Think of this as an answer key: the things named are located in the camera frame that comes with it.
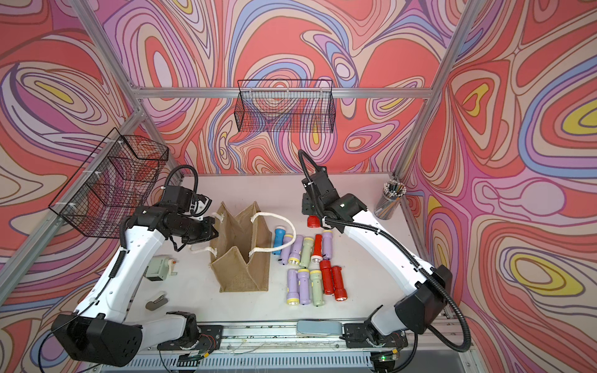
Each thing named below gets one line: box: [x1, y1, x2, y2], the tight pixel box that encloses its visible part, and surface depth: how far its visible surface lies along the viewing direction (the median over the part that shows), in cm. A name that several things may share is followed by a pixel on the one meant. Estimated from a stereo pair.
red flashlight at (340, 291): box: [331, 265, 348, 303], surface depth 84 cm
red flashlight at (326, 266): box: [319, 259, 335, 296], surface depth 86 cm
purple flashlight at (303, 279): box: [297, 268, 311, 306], surface depth 83 cm
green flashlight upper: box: [299, 237, 315, 269], surface depth 91 cm
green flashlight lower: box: [309, 269, 325, 307], surface depth 83 cm
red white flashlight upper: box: [310, 233, 324, 264], surface depth 92 cm
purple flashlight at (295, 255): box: [288, 234, 304, 265], surface depth 90 cm
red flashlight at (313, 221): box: [307, 215, 321, 229], surface depth 75 cm
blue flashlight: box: [272, 228, 287, 256], surface depth 97 cm
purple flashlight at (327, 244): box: [322, 229, 333, 261], surface depth 94 cm
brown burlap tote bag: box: [210, 201, 273, 293], surface depth 81 cm
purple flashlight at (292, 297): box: [286, 268, 300, 306], surface depth 82 cm
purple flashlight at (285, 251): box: [280, 233, 294, 266], surface depth 91 cm
